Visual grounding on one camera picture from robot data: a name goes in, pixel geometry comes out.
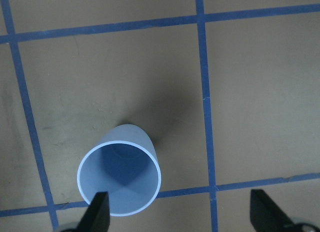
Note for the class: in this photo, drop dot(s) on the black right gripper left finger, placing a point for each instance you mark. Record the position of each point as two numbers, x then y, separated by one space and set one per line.
97 215

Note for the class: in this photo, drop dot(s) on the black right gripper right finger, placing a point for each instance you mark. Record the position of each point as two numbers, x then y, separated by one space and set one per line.
265 214

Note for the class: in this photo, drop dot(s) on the blue cup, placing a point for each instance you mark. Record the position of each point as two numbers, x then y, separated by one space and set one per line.
124 164

